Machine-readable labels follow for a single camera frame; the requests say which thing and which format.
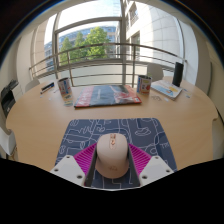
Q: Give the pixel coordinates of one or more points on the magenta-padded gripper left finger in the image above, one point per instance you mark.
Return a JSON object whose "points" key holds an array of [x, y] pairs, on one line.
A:
{"points": [[66, 170]]}

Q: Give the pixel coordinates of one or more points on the black cylindrical speaker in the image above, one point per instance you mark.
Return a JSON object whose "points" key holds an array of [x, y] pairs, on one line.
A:
{"points": [[178, 74]]}

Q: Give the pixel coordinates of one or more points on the red magazine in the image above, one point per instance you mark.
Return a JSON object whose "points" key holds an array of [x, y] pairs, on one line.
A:
{"points": [[106, 95]]}

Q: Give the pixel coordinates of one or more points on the printed mug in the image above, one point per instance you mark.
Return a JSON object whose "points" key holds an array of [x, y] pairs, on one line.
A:
{"points": [[64, 87], [144, 85]]}

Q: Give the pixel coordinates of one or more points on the dark blue patterned mouse pad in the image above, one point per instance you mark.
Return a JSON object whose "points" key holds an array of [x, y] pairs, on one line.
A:
{"points": [[83, 133]]}

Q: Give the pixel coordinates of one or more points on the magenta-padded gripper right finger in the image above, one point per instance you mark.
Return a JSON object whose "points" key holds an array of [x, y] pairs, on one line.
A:
{"points": [[155, 170]]}

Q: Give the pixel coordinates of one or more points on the small dark blue box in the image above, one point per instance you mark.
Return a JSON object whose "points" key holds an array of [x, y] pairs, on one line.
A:
{"points": [[47, 87]]}

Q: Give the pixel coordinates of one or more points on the metal balcony railing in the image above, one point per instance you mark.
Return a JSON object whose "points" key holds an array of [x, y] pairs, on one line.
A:
{"points": [[100, 44]]}

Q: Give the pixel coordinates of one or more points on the green tree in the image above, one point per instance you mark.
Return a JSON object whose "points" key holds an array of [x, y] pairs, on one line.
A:
{"points": [[91, 41]]}

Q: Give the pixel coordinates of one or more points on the beige computer mouse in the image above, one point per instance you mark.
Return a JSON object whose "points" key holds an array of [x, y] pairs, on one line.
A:
{"points": [[112, 156]]}

